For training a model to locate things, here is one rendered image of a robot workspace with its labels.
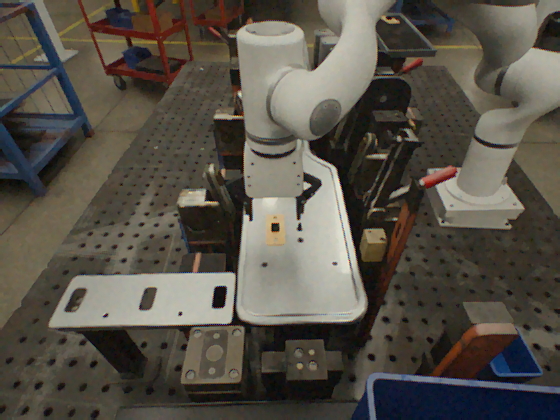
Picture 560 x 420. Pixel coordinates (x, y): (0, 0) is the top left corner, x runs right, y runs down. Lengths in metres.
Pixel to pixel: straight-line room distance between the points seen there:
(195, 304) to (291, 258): 0.19
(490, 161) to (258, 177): 0.78
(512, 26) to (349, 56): 0.49
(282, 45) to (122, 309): 0.47
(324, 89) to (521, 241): 0.99
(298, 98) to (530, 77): 0.73
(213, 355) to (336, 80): 0.37
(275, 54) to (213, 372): 0.40
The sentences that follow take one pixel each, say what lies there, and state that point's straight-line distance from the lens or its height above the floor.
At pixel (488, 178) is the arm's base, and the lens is 1.19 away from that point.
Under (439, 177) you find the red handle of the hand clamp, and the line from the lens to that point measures 0.64.
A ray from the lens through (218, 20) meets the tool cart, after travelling 5.16.
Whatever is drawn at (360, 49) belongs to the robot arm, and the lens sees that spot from 0.43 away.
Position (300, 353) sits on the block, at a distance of 0.45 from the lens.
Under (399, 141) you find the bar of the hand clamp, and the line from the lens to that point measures 0.57.
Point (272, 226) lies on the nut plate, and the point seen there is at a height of 1.01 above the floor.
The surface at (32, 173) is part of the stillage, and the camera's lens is 2.70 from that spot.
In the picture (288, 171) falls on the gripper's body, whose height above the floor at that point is 1.17.
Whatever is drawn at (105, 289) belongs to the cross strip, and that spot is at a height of 1.00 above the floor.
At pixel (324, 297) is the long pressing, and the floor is 1.00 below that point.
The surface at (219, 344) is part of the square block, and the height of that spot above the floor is 1.06.
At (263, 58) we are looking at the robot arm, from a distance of 0.44.
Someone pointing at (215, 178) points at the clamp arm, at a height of 1.10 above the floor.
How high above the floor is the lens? 1.49
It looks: 45 degrees down
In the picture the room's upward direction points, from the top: straight up
